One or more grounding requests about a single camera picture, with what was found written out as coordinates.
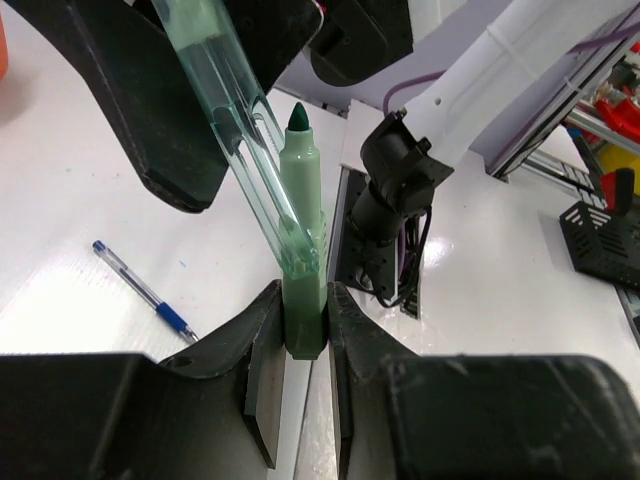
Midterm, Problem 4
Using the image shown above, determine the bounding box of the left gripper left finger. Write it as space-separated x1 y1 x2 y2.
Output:
1 281 285 479

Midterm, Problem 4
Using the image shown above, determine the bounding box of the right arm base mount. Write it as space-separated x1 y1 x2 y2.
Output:
328 165 421 319

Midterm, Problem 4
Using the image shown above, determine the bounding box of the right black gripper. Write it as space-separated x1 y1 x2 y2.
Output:
224 0 414 93

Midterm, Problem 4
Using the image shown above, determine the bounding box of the green marker pen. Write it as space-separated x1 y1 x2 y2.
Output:
279 102 327 361

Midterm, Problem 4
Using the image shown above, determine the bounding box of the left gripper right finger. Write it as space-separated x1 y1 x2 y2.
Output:
327 283 639 479

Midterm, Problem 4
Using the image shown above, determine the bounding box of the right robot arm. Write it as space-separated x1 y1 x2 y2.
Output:
12 1 632 214

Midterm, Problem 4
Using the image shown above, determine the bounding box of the red yellow background clutter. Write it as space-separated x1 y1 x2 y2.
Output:
565 44 639 215

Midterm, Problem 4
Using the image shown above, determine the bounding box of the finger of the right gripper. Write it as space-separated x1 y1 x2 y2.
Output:
9 1 227 214

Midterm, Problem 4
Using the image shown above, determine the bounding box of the orange round pen holder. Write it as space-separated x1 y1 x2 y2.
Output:
0 17 9 80

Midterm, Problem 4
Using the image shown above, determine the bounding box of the black mesh basket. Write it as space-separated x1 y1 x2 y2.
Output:
559 201 639 292

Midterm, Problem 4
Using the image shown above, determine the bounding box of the blue ballpoint pen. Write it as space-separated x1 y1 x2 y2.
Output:
92 240 199 344

